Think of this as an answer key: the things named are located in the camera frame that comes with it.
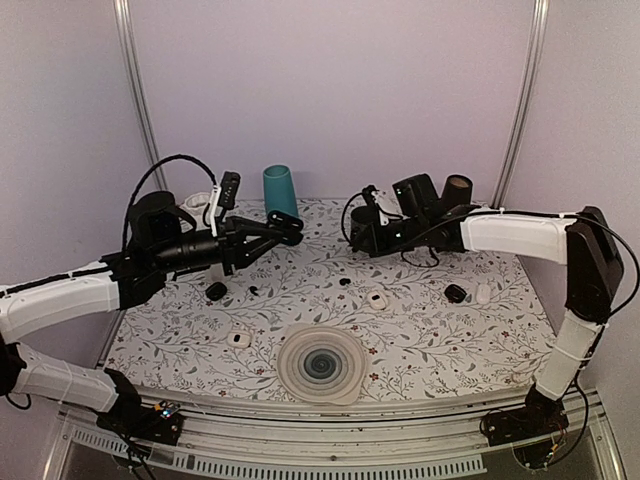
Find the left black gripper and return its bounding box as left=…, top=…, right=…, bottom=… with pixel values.
left=152, top=215, right=283, bottom=275

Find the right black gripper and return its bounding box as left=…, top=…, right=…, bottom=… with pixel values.
left=356, top=215, right=427, bottom=257

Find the black oval earbud case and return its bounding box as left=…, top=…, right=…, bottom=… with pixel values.
left=267, top=210, right=304, bottom=246

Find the white earbud charging case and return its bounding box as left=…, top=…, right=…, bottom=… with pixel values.
left=367, top=290, right=389, bottom=311

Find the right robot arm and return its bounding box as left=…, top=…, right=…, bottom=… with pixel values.
left=340, top=201, right=624, bottom=436

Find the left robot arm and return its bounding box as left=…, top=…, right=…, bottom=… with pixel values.
left=1, top=188, right=303, bottom=434

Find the small black earbud case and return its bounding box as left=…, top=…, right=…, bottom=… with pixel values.
left=205, top=282, right=228, bottom=301

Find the small white open case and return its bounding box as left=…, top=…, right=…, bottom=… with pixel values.
left=226, top=330, right=252, bottom=349

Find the black case near right gripper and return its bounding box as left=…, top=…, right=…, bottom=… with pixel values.
left=444, top=284, right=467, bottom=304

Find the dark grey mug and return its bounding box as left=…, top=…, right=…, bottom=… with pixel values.
left=349, top=205, right=374, bottom=250

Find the teal tapered vase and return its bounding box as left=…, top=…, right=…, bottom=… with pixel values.
left=263, top=165, right=299, bottom=217

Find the white ribbed vase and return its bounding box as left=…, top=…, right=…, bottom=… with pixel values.
left=180, top=192, right=210, bottom=230

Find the dark brown tall vase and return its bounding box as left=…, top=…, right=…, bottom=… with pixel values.
left=441, top=174, right=473, bottom=210

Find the cream swirl ceramic plate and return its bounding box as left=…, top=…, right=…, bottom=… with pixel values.
left=275, top=326, right=369, bottom=406

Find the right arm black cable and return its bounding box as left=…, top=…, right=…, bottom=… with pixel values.
left=340, top=192, right=441, bottom=269

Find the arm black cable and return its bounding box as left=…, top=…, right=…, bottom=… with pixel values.
left=340, top=192, right=441, bottom=269
left=122, top=153, right=219, bottom=251

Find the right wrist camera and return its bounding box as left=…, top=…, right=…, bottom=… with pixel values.
left=362, top=185, right=403, bottom=226

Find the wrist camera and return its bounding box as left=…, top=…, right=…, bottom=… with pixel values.
left=202, top=171, right=241, bottom=237
left=362, top=185, right=403, bottom=226

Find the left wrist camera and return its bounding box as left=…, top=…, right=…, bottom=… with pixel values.
left=202, top=171, right=241, bottom=237

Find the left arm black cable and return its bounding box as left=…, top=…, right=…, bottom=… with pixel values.
left=122, top=153, right=219, bottom=251

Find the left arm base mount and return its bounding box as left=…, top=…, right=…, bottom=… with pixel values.
left=96, top=368, right=185, bottom=446

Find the aluminium right frame post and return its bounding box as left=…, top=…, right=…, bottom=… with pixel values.
left=491, top=0, right=550, bottom=208

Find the aluminium frame post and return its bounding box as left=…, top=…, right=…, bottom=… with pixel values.
left=491, top=0, right=550, bottom=208
left=113, top=0, right=161, bottom=167

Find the aluminium front rail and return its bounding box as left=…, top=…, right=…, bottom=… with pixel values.
left=43, top=388, right=628, bottom=479

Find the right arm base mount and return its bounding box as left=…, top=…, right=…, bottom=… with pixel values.
left=479, top=386, right=569, bottom=446

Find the aluminium left frame post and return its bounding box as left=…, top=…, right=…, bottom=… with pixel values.
left=113, top=0, right=161, bottom=167

